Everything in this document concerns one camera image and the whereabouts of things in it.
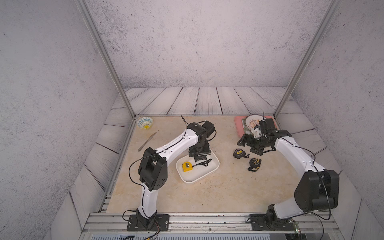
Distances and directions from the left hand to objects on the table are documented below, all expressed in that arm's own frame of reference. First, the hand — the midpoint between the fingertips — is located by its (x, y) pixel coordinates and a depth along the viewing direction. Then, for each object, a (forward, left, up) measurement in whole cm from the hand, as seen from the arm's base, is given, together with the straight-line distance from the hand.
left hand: (205, 155), depth 85 cm
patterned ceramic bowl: (+35, +43, -9) cm, 57 cm away
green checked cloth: (+26, -32, -11) cm, 43 cm away
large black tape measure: (+1, 0, -11) cm, 11 cm away
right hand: (+4, -22, +4) cm, 22 cm away
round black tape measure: (-1, -30, -8) cm, 31 cm away
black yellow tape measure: (+6, -22, -9) cm, 24 cm away
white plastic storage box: (-4, +4, -12) cm, 14 cm away
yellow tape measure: (-2, +11, -10) cm, 15 cm away
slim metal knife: (+20, +40, -12) cm, 46 cm away
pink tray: (+32, -28, -11) cm, 44 cm away
